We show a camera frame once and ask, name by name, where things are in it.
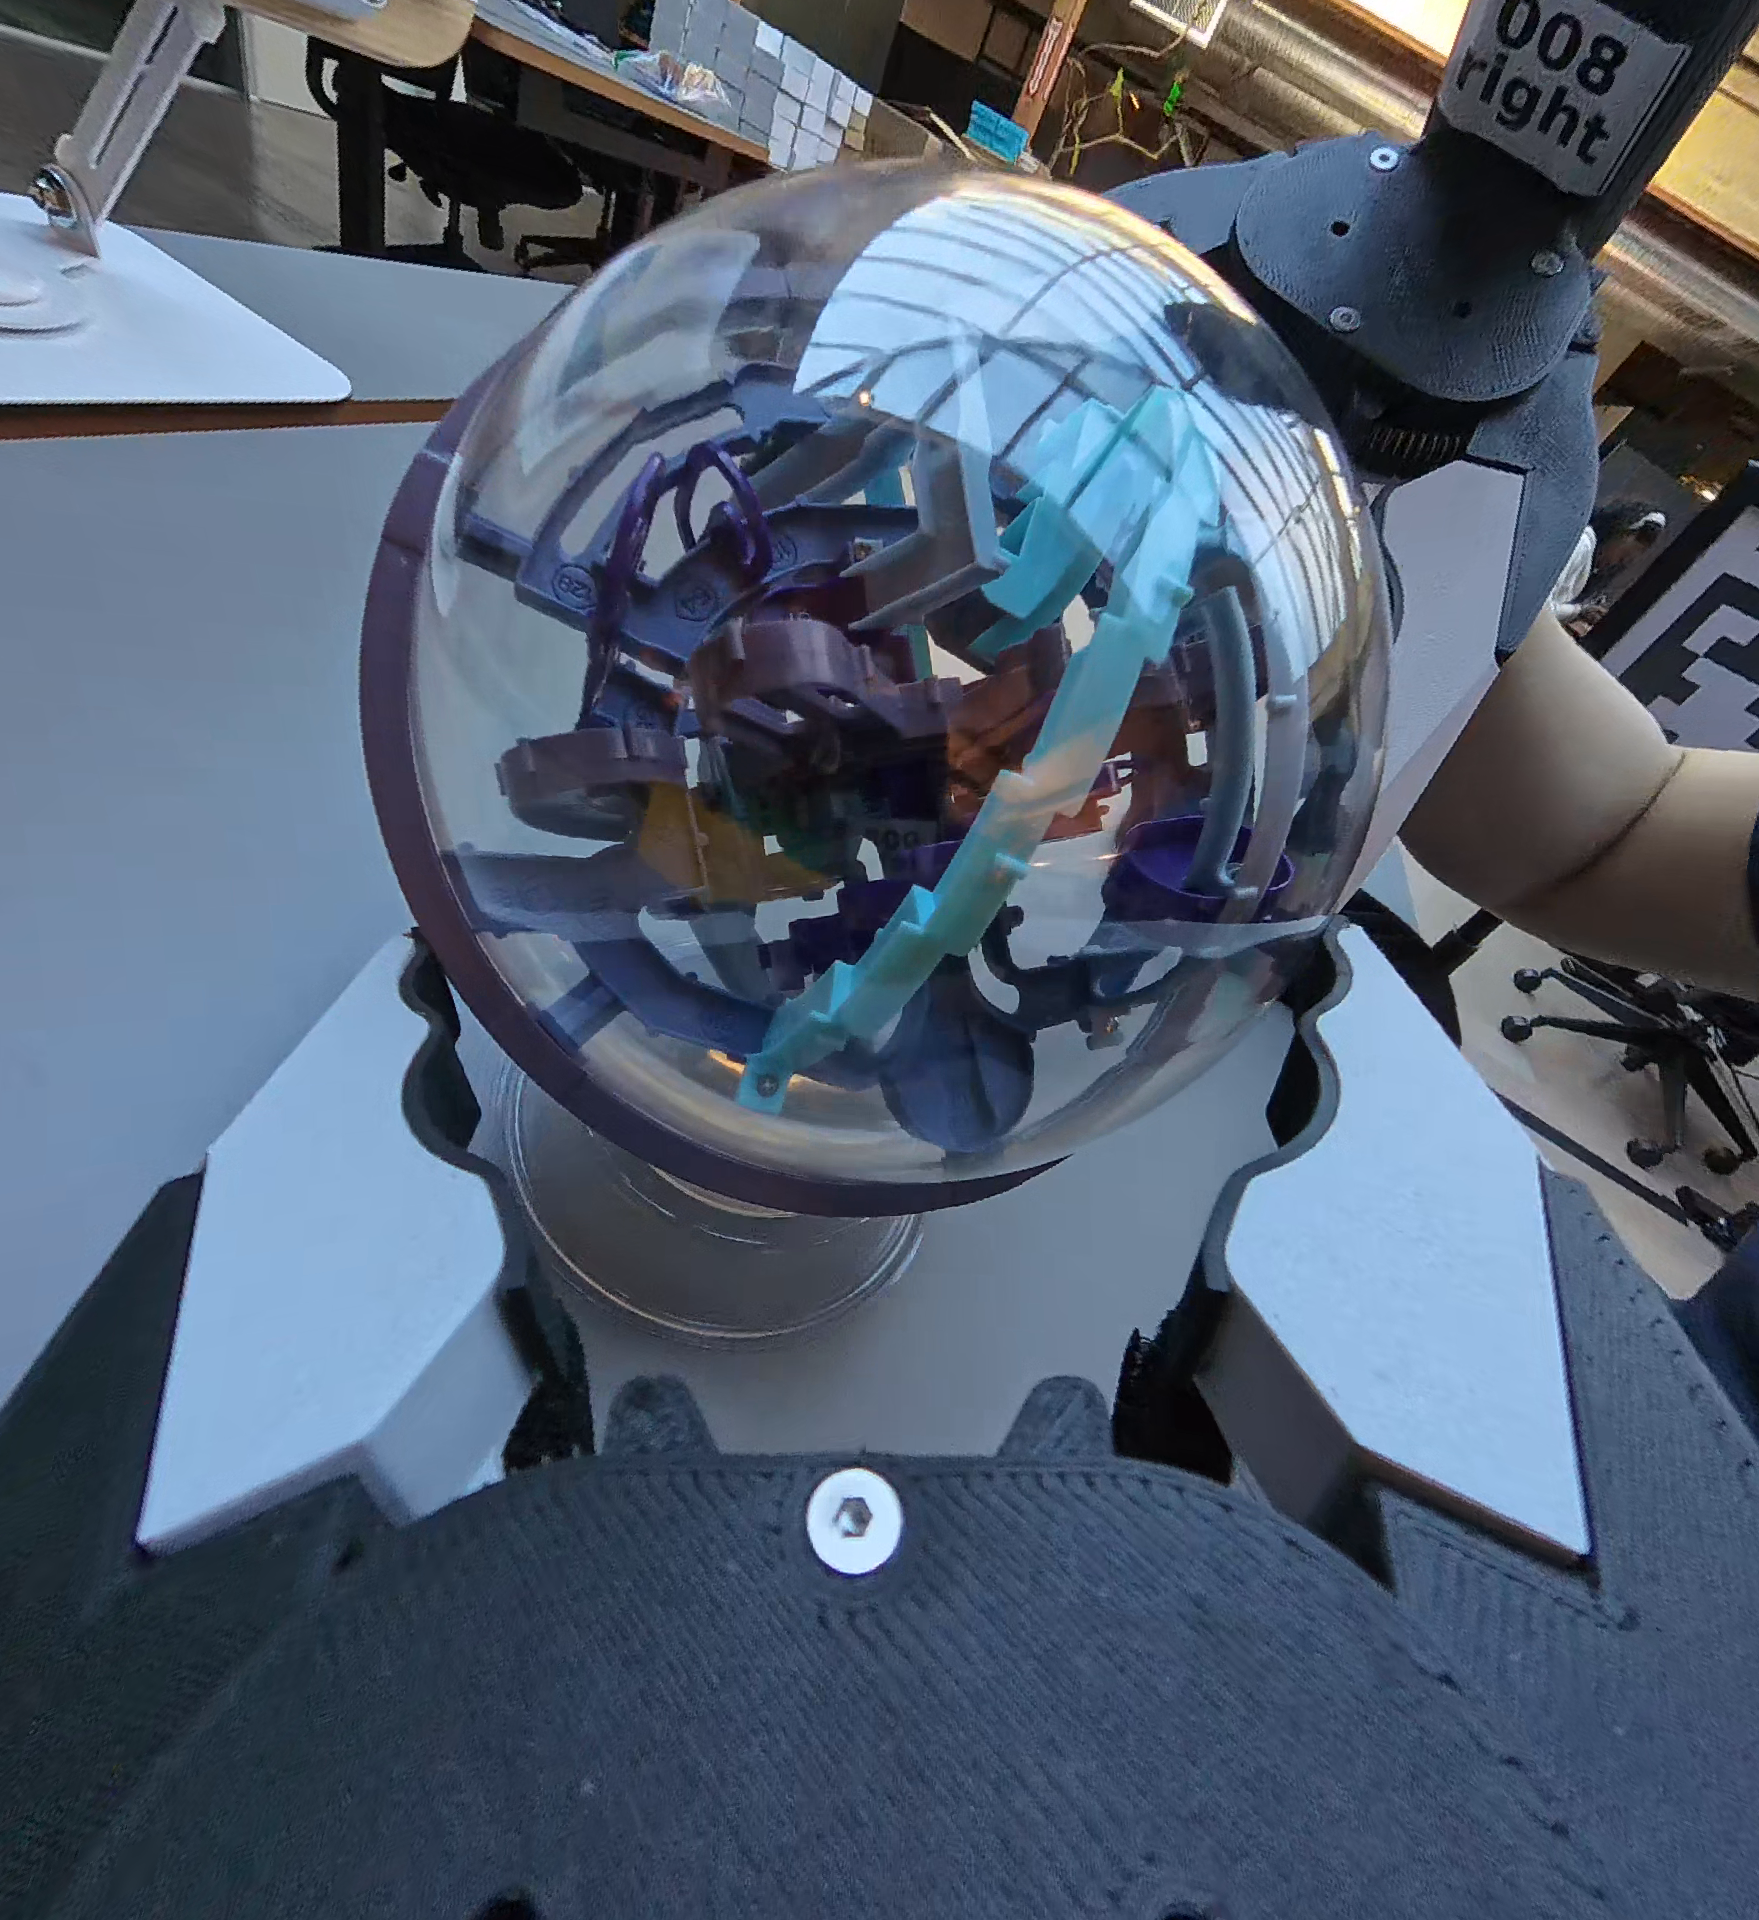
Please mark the black swivel chair base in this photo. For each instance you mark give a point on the black swivel chair base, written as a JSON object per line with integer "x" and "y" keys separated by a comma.
{"x": 1675, "y": 1048}

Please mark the clear plastic ball stand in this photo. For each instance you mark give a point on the clear plastic ball stand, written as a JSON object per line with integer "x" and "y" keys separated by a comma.
{"x": 698, "y": 1275}

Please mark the stack of white boxes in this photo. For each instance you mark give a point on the stack of white boxes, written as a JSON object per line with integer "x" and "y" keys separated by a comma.
{"x": 790, "y": 88}

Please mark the black office chair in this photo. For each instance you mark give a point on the black office chair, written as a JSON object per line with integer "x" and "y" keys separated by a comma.
{"x": 444, "y": 166}

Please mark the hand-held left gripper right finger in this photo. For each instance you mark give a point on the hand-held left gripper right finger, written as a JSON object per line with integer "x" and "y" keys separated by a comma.
{"x": 1397, "y": 1275}

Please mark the teal box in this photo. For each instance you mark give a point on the teal box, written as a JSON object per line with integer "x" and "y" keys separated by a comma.
{"x": 1000, "y": 136}

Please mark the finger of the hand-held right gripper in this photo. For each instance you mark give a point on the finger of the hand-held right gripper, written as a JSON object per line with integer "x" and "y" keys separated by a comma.
{"x": 1450, "y": 599}
{"x": 1179, "y": 225}

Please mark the clear plastic maze ball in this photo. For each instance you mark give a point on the clear plastic maze ball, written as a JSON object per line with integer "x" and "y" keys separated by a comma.
{"x": 819, "y": 676}

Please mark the wooden work table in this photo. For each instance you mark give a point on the wooden work table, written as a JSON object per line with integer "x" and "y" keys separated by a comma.
{"x": 595, "y": 74}

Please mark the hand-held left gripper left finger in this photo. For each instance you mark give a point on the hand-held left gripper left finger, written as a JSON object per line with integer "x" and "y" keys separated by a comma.
{"x": 323, "y": 1245}

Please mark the person's right forearm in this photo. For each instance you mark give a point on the person's right forearm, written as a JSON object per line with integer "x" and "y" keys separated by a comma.
{"x": 1571, "y": 808}

